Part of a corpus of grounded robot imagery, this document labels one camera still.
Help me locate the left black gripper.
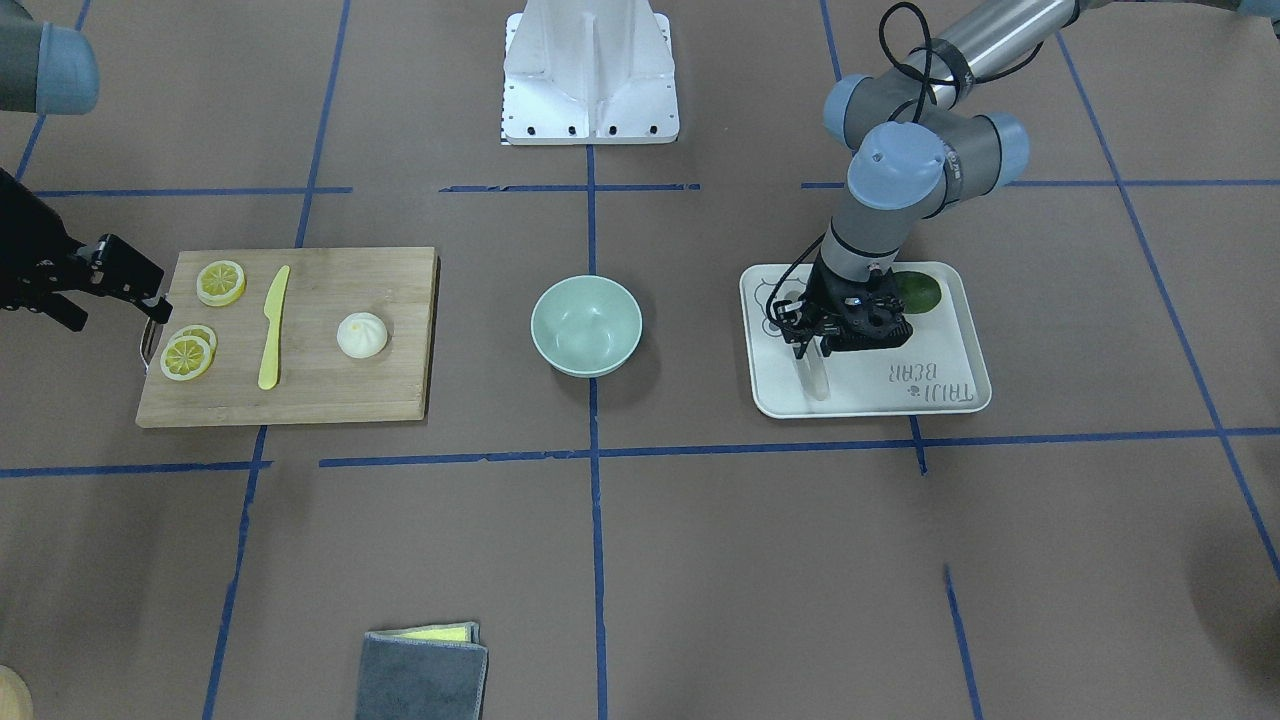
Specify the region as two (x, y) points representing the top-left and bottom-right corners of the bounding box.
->
(772, 249), (913, 361)

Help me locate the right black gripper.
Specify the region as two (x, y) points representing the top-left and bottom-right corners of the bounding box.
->
(1, 170), (173, 332)

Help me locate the translucent white spoon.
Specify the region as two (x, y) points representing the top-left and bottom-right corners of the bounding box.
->
(796, 338), (829, 402)

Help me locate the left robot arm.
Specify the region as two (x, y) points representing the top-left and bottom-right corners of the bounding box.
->
(765, 1), (1093, 359)

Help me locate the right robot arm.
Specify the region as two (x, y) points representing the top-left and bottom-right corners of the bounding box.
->
(1, 1), (172, 332)

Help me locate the mint green bowl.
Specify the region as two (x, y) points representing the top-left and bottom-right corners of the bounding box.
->
(530, 275), (644, 379)

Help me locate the hidden lemon slice underneath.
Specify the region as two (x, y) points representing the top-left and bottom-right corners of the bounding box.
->
(172, 324), (218, 352)

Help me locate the lone lemon slice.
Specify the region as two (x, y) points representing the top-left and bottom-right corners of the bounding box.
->
(195, 260), (246, 307)

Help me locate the green avocado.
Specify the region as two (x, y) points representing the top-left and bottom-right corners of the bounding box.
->
(893, 272), (943, 315)

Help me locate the yellow plastic knife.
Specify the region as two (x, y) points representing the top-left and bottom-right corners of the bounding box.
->
(257, 265), (291, 391)

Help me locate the cream bear serving tray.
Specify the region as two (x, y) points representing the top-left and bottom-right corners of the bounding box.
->
(739, 263), (992, 419)

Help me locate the bamboo cutting board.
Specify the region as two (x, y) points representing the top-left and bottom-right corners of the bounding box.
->
(136, 247), (439, 428)

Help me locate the wooden mug tree stand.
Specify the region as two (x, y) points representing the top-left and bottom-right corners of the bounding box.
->
(0, 665), (35, 720)

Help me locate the grey folded cloth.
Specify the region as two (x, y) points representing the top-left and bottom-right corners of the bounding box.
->
(355, 621), (489, 719)

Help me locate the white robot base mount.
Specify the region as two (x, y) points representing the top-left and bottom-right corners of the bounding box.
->
(500, 1), (681, 146)

